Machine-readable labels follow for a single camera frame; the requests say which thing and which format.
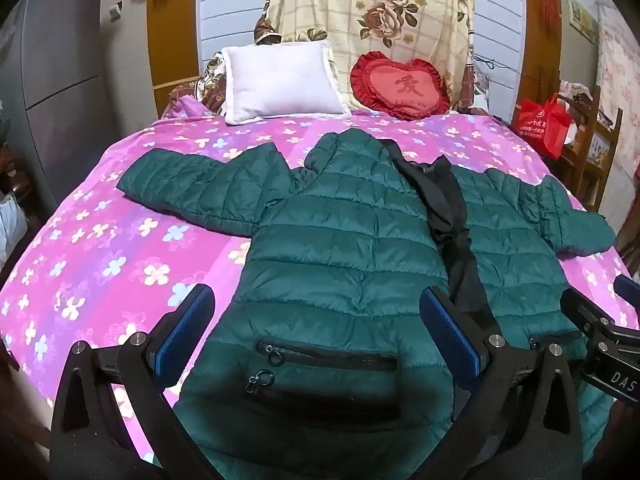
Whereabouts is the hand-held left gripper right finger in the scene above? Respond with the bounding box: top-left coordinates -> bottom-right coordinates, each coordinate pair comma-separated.
419,286 -> 584,480

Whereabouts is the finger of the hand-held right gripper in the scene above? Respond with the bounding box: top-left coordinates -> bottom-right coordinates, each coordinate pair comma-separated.
613,274 -> 640,304
559,287 -> 617,332

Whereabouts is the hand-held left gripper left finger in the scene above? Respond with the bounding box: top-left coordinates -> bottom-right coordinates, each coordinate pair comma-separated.
50,283 -> 216,480

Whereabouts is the green puffer jacket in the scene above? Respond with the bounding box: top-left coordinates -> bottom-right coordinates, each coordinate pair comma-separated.
116,128 -> 617,480

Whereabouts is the pink floral bed sheet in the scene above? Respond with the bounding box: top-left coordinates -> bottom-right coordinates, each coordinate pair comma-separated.
0,94 -> 640,461

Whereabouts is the wooden chair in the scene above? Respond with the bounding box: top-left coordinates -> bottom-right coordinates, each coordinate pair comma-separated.
556,80 -> 625,212

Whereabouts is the red shopping bag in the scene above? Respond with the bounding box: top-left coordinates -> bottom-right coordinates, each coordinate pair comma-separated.
514,92 -> 574,159

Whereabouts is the white plastic bag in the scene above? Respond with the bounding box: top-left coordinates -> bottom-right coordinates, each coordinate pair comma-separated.
0,194 -> 29,262

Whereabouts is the pale floral curtain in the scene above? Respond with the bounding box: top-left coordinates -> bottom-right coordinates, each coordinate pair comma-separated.
595,2 -> 640,171

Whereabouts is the brown floral cloth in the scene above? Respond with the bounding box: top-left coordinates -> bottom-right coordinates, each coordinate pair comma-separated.
167,49 -> 232,119

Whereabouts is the red heart-shaped pillow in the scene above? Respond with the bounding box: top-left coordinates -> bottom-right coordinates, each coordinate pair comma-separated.
349,51 -> 451,121

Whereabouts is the white pillow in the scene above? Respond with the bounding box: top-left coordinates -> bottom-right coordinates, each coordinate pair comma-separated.
220,39 -> 352,126

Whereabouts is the orange wooden cabinet panel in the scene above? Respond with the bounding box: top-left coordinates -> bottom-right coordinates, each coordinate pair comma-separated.
146,0 -> 202,121

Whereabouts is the grey wardrobe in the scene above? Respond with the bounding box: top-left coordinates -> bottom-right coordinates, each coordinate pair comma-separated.
0,0 -> 122,217

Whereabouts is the beige rose-print quilt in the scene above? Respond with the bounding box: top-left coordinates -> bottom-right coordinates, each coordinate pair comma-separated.
254,0 -> 477,112

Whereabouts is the wooden door frame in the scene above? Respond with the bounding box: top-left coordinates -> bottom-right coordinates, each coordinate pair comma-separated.
510,0 -> 565,128

